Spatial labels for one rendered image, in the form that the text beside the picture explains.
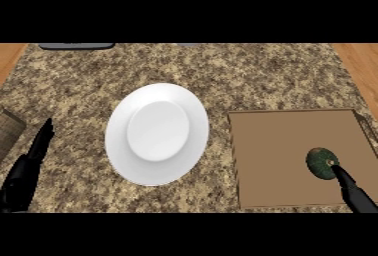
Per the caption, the dark green round squash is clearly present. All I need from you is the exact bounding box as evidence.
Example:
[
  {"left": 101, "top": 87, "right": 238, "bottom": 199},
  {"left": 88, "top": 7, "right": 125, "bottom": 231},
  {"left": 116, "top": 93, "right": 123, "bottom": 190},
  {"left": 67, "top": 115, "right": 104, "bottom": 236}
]
[{"left": 305, "top": 146, "right": 342, "bottom": 181}]

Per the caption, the white oval plate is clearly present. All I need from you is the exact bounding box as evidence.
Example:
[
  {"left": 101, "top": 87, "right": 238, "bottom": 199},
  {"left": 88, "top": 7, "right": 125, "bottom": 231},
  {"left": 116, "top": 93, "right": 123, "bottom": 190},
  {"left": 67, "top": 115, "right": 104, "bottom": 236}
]
[{"left": 104, "top": 82, "right": 212, "bottom": 187}]

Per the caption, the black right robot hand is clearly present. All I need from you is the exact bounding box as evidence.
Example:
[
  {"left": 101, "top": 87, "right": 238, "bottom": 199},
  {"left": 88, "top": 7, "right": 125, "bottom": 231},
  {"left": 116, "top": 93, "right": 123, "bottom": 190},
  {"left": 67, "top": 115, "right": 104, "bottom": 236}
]
[{"left": 330, "top": 164, "right": 378, "bottom": 214}]

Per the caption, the dark grey flat appliance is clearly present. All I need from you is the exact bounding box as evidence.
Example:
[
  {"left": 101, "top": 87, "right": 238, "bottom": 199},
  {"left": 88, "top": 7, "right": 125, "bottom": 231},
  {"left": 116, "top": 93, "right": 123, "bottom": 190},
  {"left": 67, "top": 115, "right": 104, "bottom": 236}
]
[{"left": 37, "top": 42, "right": 117, "bottom": 51}]

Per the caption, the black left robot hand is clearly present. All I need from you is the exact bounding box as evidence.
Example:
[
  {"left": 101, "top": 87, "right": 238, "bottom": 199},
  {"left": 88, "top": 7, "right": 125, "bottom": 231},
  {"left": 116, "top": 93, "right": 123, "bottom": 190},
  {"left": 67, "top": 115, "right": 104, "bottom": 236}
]
[{"left": 0, "top": 117, "right": 57, "bottom": 214}]

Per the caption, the brown flat tray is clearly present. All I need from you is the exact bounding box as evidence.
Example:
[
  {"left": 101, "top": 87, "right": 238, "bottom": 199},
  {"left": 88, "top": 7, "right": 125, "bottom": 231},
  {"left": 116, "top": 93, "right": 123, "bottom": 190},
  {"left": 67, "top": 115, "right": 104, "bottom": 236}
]
[{"left": 228, "top": 108, "right": 378, "bottom": 210}]

